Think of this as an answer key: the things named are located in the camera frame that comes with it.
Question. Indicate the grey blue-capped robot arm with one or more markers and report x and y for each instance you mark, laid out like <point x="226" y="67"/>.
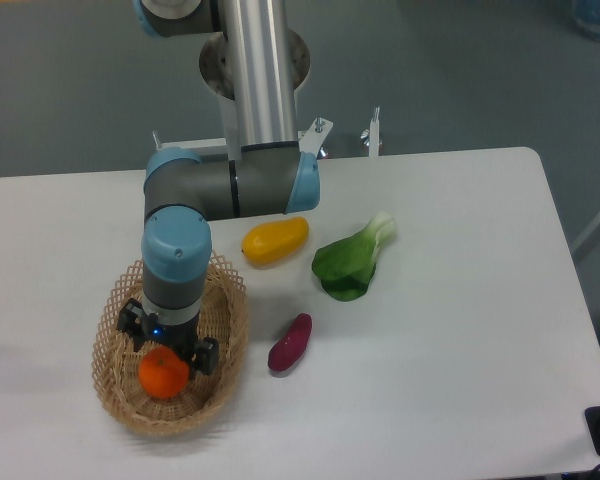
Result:
<point x="270" y="173"/>

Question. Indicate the purple sweet potato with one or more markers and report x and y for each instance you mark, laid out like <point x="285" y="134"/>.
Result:
<point x="288" y="350"/>

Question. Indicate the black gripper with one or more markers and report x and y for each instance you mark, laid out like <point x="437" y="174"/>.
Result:
<point x="201" y="355"/>

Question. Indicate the orange fruit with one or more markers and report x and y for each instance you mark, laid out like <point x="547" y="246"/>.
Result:
<point x="162" y="374"/>

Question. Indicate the woven wicker basket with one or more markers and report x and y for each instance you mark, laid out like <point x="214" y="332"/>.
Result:
<point x="224" y="317"/>

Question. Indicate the green bok choy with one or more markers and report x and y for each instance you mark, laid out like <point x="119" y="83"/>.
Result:
<point x="346" y="267"/>

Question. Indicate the yellow mango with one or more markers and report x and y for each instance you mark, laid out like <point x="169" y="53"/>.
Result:
<point x="271" y="242"/>

